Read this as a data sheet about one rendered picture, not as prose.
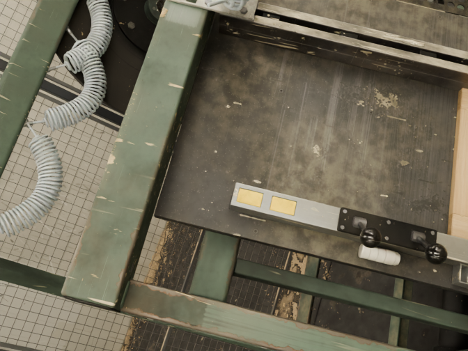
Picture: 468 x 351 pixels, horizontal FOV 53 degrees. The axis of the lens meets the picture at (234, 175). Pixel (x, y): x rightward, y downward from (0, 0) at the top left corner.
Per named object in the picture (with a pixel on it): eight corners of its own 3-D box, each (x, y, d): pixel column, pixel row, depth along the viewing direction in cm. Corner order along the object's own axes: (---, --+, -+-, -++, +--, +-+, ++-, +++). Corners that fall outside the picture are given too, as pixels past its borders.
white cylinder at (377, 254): (356, 258, 98) (394, 267, 98) (361, 255, 95) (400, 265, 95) (359, 244, 99) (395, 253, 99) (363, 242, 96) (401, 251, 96)
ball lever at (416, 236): (421, 246, 97) (447, 269, 83) (403, 242, 97) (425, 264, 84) (427, 228, 96) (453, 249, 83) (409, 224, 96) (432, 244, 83)
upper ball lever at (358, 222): (364, 232, 97) (380, 253, 84) (346, 228, 97) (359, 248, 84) (369, 214, 96) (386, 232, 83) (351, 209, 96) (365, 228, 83)
